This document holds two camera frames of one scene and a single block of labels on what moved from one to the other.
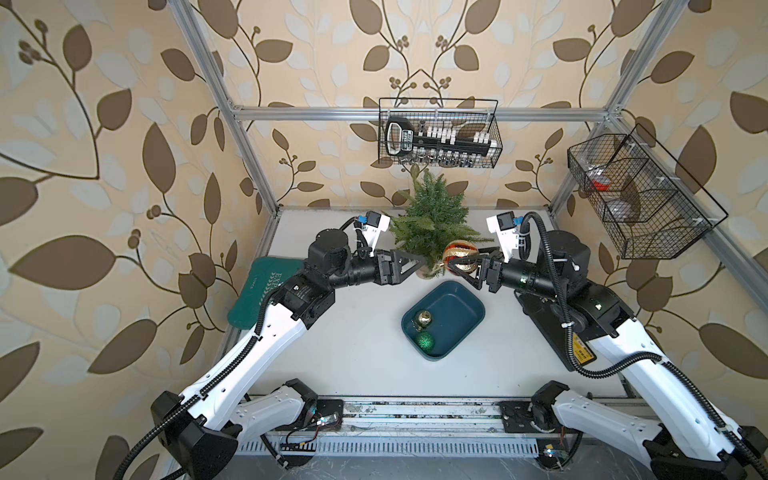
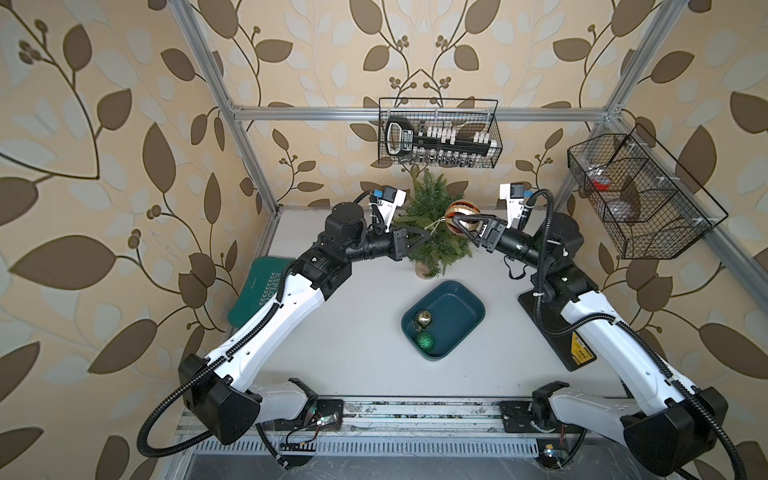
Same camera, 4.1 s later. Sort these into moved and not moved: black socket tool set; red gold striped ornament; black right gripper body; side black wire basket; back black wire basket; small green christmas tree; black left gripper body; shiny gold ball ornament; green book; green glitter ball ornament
Moved: black right gripper body; black left gripper body; red gold striped ornament
Not moved: green glitter ball ornament; black socket tool set; small green christmas tree; shiny gold ball ornament; green book; side black wire basket; back black wire basket
